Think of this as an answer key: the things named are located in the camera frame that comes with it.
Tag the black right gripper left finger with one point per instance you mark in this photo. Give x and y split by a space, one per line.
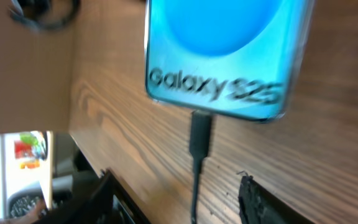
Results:
105 202

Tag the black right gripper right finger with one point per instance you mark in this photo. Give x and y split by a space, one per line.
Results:
258 206

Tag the Galaxy smartphone with cyan screen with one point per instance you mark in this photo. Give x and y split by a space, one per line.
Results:
234 58

